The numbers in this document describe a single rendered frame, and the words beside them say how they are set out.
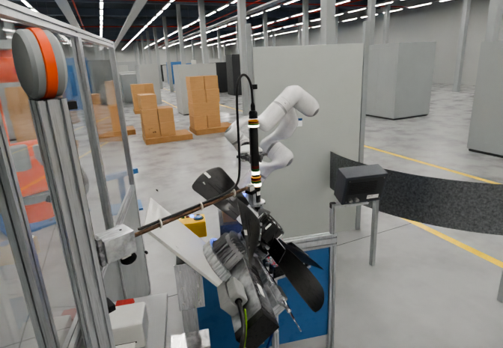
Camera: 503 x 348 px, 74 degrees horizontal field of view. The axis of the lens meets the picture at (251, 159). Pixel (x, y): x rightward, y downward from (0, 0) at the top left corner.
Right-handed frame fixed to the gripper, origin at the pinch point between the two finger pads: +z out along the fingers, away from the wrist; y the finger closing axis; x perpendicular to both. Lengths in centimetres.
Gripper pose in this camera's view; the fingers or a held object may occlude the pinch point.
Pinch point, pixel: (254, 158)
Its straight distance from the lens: 138.6
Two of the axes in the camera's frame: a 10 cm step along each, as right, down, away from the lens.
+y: -9.8, 1.0, -1.9
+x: -0.4, -9.6, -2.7
